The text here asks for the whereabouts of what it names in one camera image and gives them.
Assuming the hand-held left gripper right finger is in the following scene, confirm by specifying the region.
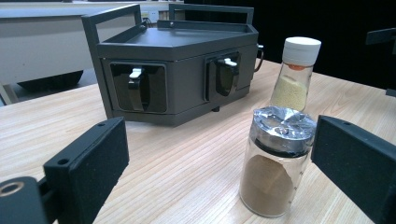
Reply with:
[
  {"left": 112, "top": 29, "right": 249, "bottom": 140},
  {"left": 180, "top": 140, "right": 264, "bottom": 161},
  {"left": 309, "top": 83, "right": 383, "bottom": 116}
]
[{"left": 311, "top": 115, "right": 396, "bottom": 224}]

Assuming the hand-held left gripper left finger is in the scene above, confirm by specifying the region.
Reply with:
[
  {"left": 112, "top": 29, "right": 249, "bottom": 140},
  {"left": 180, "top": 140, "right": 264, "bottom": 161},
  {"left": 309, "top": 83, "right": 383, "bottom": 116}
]
[{"left": 43, "top": 117, "right": 130, "bottom": 224}]

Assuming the glass jar with brown powder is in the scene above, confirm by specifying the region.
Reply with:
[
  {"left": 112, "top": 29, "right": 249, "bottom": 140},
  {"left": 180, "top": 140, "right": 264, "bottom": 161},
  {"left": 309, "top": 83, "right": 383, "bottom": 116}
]
[{"left": 238, "top": 105, "right": 318, "bottom": 218}]

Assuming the white-capped bottle of yellow granules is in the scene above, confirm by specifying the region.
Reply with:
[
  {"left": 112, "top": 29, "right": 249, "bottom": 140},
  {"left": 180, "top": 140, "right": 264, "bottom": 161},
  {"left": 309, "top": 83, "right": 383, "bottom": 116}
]
[{"left": 269, "top": 36, "right": 322, "bottom": 113}]

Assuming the white counter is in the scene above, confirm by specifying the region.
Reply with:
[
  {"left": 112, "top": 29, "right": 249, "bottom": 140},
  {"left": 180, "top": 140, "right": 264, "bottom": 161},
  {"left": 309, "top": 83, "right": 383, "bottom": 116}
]
[{"left": 0, "top": 1, "right": 188, "bottom": 86}]

